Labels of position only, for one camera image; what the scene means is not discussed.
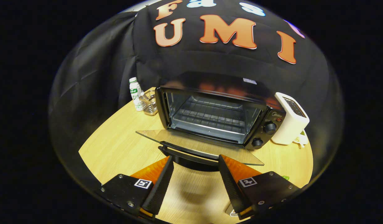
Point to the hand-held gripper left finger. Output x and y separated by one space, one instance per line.
160 186

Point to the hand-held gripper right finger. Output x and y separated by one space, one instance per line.
230 186

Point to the black toaster oven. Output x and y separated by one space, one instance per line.
210 82

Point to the white pop-up toaster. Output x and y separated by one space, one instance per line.
291 124

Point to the white slotted tray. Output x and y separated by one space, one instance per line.
233 213

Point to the small white dish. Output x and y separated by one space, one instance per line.
302 140

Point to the white bottle green label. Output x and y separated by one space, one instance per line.
136 96

